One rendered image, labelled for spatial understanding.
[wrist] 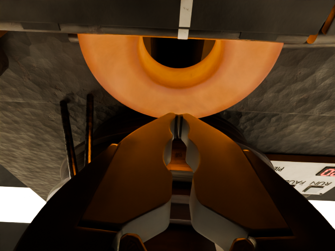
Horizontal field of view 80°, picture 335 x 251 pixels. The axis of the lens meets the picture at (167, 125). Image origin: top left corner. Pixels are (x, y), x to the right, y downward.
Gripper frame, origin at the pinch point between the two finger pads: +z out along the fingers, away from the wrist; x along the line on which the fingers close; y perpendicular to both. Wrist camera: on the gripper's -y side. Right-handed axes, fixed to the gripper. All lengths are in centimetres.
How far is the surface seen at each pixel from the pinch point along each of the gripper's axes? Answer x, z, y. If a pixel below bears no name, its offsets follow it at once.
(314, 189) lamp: 42, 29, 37
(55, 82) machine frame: -16.1, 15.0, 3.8
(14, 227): -460, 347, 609
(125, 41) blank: -4.0, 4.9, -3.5
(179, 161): 1.2, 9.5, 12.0
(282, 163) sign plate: 27.3, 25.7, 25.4
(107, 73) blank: -6.0, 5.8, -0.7
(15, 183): -529, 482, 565
